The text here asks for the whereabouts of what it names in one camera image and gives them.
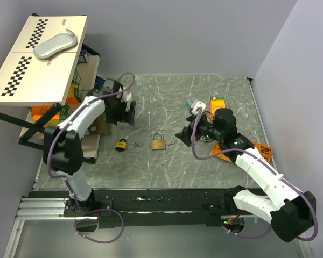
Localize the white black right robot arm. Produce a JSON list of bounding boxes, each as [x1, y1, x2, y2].
[[175, 105, 319, 242]]

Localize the orange honey dijon chip bag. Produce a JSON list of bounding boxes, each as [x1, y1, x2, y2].
[[209, 139, 275, 164]]

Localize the green yellow tea box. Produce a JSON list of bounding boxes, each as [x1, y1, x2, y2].
[[44, 105, 73, 127]]

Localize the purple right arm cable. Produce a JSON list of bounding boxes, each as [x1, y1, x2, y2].
[[191, 107, 320, 241]]

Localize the blue snack bag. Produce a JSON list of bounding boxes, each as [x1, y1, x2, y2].
[[94, 76, 106, 89]]

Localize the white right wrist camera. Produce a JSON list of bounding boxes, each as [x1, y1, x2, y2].
[[191, 99, 207, 116]]

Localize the purple white small box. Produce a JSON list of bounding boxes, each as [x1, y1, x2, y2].
[[78, 49, 89, 63]]

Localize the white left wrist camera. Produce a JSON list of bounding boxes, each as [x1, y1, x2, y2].
[[121, 91, 132, 103]]

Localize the yellow padlock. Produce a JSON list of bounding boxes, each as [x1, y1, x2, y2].
[[115, 138, 128, 152]]

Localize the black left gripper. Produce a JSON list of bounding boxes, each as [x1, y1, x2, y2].
[[105, 98, 136, 126]]

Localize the green orange juice carton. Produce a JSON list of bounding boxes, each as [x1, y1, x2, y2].
[[66, 84, 83, 105]]

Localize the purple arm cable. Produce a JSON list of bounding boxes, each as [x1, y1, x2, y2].
[[191, 107, 320, 241], [46, 72, 136, 245]]

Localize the silver glitter pouch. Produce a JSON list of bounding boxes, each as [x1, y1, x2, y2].
[[33, 29, 78, 60]]

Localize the teal white small box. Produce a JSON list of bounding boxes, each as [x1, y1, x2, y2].
[[186, 98, 197, 110]]

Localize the aluminium rail frame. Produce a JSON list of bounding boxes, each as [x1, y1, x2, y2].
[[12, 75, 304, 257]]

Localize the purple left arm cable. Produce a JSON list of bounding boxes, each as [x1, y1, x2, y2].
[[46, 72, 136, 245]]

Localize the black frame beige shelf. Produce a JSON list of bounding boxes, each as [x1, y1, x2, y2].
[[0, 13, 100, 150]]

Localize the large brass padlock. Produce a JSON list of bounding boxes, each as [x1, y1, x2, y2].
[[151, 132, 166, 151]]

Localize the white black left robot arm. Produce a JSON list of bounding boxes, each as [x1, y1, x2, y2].
[[43, 79, 136, 216]]

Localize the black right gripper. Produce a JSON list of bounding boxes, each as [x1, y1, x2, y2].
[[175, 112, 224, 147]]

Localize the checkerboard calibration board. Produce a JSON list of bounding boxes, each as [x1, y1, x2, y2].
[[0, 16, 88, 106]]

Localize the green tea box upper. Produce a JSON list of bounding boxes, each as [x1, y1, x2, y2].
[[71, 68, 81, 84]]

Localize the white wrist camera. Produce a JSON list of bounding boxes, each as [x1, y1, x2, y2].
[[191, 99, 207, 116], [121, 91, 132, 103]]

